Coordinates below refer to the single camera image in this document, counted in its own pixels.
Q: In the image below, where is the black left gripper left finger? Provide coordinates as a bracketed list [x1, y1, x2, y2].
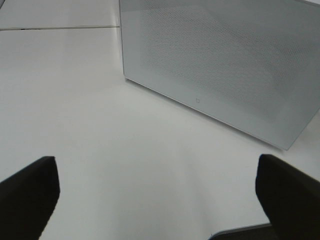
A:
[0, 156, 60, 240]

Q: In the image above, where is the white microwave door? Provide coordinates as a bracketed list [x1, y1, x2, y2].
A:
[119, 0, 320, 150]

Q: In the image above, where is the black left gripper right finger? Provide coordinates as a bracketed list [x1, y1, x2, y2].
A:
[255, 154, 320, 240]

